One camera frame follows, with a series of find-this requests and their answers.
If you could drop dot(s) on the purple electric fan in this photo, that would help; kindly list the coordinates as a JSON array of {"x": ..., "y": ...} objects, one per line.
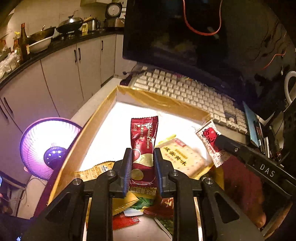
[{"x": 46, "y": 139}]

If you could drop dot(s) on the long dark red packet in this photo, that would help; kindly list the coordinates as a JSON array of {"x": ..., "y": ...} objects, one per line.
[{"x": 143, "y": 139}]

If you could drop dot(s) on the yellow-edged white box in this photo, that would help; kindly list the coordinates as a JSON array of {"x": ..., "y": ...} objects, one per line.
[{"x": 138, "y": 111}]

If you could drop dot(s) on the steel wok with lid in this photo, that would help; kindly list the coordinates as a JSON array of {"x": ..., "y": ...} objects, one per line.
[{"x": 69, "y": 24}]

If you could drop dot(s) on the yellow cake packet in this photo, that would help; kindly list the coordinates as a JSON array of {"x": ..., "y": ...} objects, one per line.
[{"x": 97, "y": 171}]

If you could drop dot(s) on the dark sauce bottle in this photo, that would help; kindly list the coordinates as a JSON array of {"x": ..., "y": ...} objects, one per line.
[{"x": 24, "y": 44}]

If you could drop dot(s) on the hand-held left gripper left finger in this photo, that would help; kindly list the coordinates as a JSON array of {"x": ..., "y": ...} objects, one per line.
[{"x": 128, "y": 169}]

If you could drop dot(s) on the black kitchen countertop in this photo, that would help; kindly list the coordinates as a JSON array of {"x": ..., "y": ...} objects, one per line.
[{"x": 62, "y": 41}]

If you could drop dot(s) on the black monitor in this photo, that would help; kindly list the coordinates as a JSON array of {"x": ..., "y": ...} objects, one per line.
[{"x": 173, "y": 46}]

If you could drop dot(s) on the dark frying pan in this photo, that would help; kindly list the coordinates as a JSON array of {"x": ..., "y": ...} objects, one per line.
[{"x": 42, "y": 33}]

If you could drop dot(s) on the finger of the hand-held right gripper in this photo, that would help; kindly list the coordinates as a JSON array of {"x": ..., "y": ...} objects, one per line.
[{"x": 229, "y": 144}]

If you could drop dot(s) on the white red snack packet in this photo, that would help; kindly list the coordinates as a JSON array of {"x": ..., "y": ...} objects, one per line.
[{"x": 207, "y": 136}]

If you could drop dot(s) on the blue notebook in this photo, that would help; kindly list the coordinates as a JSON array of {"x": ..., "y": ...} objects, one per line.
[{"x": 251, "y": 125}]

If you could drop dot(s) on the red candy packet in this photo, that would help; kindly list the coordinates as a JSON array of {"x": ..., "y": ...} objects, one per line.
[{"x": 124, "y": 221}]

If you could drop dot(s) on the white rice cooker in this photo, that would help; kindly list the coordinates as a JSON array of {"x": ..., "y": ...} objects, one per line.
[{"x": 113, "y": 10}]

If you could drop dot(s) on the person's right hand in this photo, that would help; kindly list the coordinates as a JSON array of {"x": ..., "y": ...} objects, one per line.
[{"x": 260, "y": 217}]

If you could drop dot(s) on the small yellow box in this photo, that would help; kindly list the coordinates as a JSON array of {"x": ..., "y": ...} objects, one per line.
[{"x": 84, "y": 29}]

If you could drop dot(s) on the steel kettle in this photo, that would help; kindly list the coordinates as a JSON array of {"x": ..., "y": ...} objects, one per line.
[{"x": 93, "y": 24}]

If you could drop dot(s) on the white green pea packet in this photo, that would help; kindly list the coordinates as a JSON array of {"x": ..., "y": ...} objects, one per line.
[{"x": 143, "y": 204}]

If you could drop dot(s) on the crinkled dark red packet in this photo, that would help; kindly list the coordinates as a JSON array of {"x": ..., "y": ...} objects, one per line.
[{"x": 161, "y": 206}]

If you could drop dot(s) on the yellow-trimmed cracker packet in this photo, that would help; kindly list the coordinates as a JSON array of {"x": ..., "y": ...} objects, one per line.
[{"x": 182, "y": 157}]

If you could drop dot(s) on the kitchen cabinets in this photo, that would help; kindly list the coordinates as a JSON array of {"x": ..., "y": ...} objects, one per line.
[{"x": 57, "y": 76}]

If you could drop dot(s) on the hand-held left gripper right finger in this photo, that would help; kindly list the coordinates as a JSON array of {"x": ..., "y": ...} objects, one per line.
[{"x": 158, "y": 169}]

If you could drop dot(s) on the beige keyboard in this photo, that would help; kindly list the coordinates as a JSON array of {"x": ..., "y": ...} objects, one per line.
[{"x": 185, "y": 92}]

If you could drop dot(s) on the white bowl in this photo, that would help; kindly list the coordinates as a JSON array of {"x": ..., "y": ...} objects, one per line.
[{"x": 40, "y": 46}]

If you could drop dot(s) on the black red marker pen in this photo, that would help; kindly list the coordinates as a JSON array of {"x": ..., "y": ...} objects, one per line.
[{"x": 259, "y": 134}]

